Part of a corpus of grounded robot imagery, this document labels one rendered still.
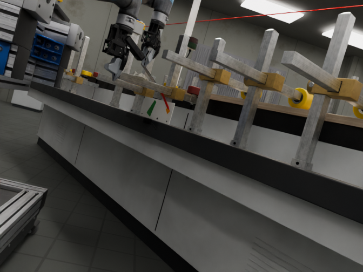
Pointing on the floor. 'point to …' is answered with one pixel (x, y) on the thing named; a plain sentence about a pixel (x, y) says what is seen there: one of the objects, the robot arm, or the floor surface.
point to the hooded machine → (26, 101)
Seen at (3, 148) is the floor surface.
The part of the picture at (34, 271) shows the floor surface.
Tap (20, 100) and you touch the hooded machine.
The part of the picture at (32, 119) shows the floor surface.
